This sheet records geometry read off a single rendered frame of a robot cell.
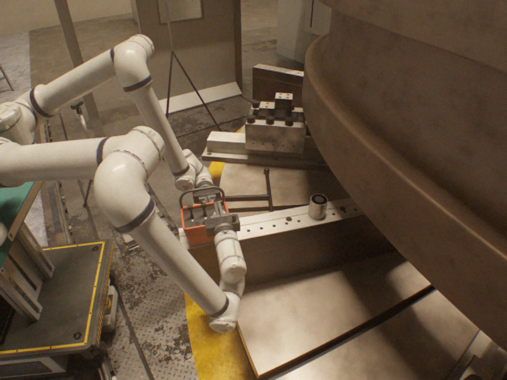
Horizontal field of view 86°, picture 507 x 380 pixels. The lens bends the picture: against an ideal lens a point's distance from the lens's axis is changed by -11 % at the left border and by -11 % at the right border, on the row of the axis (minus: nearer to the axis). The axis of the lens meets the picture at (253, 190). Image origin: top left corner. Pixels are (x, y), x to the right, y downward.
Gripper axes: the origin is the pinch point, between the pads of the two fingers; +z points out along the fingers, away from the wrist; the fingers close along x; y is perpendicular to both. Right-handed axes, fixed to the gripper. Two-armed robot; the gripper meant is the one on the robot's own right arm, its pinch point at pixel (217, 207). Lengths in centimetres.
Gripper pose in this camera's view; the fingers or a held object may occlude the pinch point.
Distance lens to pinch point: 125.4
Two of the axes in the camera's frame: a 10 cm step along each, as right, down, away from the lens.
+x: -9.7, 1.6, -1.9
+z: -2.5, -6.1, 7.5
